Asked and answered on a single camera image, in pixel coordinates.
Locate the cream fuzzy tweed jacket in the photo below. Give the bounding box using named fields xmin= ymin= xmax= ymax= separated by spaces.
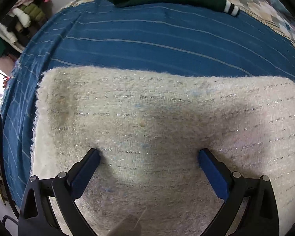
xmin=31 ymin=66 xmax=295 ymax=235

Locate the pile of folded clothes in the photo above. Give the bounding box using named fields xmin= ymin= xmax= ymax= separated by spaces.
xmin=0 ymin=0 xmax=53 ymax=57

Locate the blue striped bed cover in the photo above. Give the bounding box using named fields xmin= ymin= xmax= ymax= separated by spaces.
xmin=1 ymin=0 xmax=295 ymax=205

